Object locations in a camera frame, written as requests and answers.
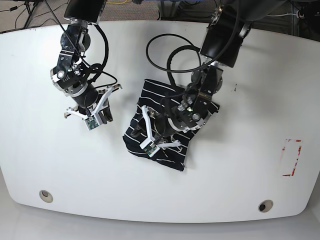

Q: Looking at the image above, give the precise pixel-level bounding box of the black tripod stand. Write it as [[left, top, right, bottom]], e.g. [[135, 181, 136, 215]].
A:
[[0, 0, 39, 31]]

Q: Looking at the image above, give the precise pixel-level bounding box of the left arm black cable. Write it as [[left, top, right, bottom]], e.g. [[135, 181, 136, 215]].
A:
[[146, 0, 241, 91]]

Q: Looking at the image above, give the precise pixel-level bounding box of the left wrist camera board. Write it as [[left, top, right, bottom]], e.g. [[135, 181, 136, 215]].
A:
[[143, 142, 160, 158]]

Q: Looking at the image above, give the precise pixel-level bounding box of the right table cable grommet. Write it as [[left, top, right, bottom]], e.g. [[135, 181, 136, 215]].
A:
[[258, 199, 274, 213]]

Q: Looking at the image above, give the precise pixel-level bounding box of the navy white striped t-shirt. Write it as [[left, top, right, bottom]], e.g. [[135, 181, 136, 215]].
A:
[[122, 78, 221, 173]]

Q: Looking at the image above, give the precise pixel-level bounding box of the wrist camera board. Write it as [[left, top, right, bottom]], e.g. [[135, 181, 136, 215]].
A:
[[143, 142, 160, 158], [83, 116, 99, 131]]

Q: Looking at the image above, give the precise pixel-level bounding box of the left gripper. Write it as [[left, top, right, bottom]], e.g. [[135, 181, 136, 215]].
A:
[[130, 99, 212, 151]]

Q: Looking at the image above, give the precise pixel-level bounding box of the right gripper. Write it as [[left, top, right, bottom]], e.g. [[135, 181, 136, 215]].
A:
[[50, 67, 122, 124]]

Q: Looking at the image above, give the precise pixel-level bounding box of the grey cabinet behind table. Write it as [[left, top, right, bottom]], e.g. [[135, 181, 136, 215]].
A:
[[156, 0, 218, 22]]

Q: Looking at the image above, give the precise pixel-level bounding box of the left table cable grommet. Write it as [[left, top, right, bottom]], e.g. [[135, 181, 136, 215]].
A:
[[39, 190, 53, 203]]

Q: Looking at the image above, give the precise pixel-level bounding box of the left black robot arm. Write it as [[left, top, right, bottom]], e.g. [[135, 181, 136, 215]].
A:
[[131, 0, 284, 156]]

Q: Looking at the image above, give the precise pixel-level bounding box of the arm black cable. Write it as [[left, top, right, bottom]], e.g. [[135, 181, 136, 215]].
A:
[[146, 0, 241, 91], [44, 0, 118, 111]]

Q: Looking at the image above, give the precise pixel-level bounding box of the white cable on floor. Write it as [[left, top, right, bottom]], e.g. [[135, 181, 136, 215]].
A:
[[269, 12, 298, 18]]

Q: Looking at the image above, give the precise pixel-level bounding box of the red tape corner marking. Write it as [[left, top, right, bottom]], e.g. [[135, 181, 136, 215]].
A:
[[280, 139, 303, 177]]

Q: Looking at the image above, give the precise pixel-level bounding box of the table cable grommet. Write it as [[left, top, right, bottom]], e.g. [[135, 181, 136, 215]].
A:
[[39, 190, 53, 203], [258, 199, 274, 213]]

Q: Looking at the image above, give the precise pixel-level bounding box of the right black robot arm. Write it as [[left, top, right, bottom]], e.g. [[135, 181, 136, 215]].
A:
[[50, 0, 122, 130]]

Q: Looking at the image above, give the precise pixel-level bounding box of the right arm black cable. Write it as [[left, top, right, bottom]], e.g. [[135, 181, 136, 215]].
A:
[[44, 0, 118, 111]]

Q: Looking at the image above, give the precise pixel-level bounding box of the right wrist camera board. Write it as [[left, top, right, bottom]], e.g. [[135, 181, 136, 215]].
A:
[[83, 116, 99, 131]]

